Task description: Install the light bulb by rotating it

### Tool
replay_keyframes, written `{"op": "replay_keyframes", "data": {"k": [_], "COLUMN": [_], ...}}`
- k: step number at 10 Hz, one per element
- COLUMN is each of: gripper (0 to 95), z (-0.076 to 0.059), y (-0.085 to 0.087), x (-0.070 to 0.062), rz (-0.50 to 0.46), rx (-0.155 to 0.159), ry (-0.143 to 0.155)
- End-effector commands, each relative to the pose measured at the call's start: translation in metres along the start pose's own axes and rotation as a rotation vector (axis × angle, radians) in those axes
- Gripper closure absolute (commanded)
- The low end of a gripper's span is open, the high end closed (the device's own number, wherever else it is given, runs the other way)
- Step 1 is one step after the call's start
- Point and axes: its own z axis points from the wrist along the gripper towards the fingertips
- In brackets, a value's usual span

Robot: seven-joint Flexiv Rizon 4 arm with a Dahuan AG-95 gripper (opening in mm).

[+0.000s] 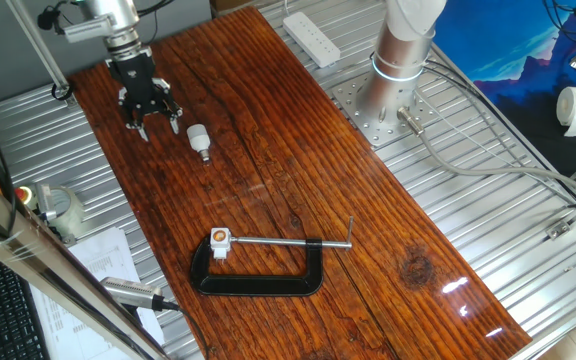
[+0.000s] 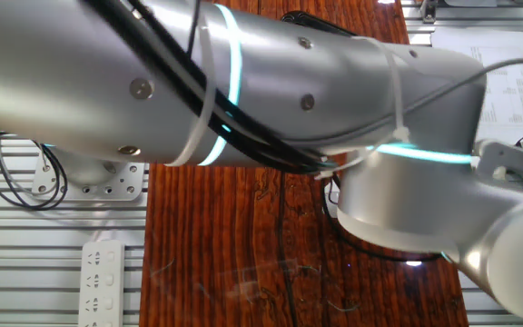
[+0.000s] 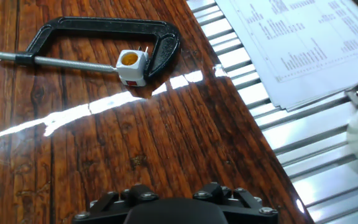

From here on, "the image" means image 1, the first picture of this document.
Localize shiny metal frame bar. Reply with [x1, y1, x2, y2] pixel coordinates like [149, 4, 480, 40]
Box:
[0, 164, 169, 360]

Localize red emergency stop button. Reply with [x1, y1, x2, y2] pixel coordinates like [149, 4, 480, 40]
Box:
[14, 183, 39, 207]

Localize black cable loop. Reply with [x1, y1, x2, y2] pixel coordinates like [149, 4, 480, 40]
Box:
[50, 81, 75, 102]

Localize silver metal bracket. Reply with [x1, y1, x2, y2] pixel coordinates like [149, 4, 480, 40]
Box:
[35, 182, 55, 224]

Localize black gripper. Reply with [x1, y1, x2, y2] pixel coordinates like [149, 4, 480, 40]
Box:
[105, 47, 185, 143]

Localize brown wooden board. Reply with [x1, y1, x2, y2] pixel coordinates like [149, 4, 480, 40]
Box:
[67, 5, 533, 360]

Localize white LED light bulb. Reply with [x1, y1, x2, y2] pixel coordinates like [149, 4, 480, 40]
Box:
[186, 123, 213, 165]

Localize silver ribbed depth camera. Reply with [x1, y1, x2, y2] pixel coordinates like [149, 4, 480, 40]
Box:
[99, 276, 165, 312]

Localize white lamp socket adapter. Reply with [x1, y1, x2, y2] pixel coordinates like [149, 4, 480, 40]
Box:
[209, 227, 233, 261]

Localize black depth camera cable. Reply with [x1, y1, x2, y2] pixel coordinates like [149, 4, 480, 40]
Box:
[160, 298, 210, 360]

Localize black keyboard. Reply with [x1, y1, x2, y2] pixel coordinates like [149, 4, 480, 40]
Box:
[0, 239, 52, 360]

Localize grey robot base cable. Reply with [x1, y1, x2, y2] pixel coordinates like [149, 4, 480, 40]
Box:
[396, 105, 576, 211]

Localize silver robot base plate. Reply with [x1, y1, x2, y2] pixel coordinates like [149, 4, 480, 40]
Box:
[331, 74, 442, 148]

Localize printed paper sheets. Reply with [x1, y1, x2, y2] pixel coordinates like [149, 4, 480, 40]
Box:
[27, 227, 167, 360]

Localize blue landscape poster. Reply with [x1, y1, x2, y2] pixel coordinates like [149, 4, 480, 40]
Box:
[432, 0, 576, 176]

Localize black C-clamp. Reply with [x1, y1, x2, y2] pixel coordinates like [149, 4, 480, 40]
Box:
[189, 215, 355, 297]

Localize aluminium profile post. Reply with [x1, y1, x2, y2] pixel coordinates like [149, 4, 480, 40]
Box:
[5, 0, 77, 104]

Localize white power strip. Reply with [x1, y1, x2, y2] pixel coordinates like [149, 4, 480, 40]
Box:
[282, 11, 342, 69]

